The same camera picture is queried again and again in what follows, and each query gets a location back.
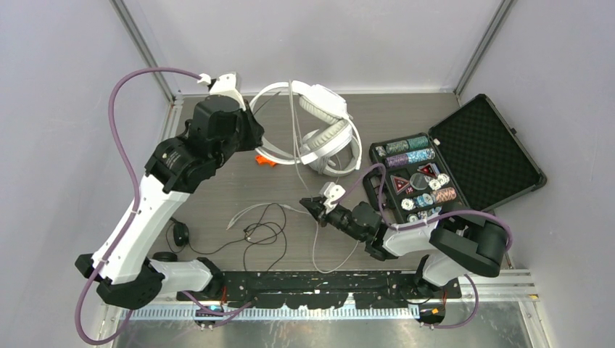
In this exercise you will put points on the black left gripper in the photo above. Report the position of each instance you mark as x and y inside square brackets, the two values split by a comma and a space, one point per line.
[254, 127]

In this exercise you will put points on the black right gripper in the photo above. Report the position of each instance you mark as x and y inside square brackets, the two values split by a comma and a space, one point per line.
[316, 207]

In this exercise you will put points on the small white headphones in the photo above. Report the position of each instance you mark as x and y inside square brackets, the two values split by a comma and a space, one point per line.
[317, 115]

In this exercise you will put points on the black on-ear headphones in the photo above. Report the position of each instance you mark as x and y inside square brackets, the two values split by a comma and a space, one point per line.
[180, 239]

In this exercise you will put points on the large white grey headphones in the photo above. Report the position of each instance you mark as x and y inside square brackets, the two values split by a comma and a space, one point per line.
[344, 158]

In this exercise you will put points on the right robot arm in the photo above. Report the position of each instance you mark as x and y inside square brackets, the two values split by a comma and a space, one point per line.
[453, 242]

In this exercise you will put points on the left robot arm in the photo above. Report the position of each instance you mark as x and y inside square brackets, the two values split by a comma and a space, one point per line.
[126, 277]

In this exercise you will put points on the orange curved plastic piece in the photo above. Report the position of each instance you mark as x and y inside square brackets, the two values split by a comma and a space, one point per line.
[262, 161]

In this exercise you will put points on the triangular all-in button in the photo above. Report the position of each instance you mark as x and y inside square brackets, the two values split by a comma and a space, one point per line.
[400, 184]

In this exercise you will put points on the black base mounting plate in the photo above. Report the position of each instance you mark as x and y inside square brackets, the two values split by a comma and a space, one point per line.
[369, 289]

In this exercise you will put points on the white five poker chip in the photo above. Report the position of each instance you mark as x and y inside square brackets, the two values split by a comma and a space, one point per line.
[407, 204]

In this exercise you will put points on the purple poker chip row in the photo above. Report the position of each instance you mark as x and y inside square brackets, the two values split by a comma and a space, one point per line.
[397, 160]

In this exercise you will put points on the clear round dealer button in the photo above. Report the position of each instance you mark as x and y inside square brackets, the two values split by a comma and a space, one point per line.
[419, 181]

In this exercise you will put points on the red black triangular button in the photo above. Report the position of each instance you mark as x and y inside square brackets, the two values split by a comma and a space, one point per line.
[429, 169]

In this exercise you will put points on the blue poker chip row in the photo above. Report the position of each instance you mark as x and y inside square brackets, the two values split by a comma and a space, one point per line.
[420, 155]

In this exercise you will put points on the white ten poker chip stack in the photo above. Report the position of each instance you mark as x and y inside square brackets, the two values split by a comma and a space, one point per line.
[439, 182]

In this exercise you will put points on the black poker chip case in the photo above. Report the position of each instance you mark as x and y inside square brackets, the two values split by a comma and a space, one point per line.
[487, 164]

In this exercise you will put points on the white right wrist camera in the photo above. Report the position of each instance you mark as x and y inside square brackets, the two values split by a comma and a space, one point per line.
[332, 193]

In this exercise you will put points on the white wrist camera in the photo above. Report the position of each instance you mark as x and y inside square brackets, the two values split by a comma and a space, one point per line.
[332, 193]
[224, 85]

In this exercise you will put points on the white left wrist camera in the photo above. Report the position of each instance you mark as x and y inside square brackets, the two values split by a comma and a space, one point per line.
[224, 85]

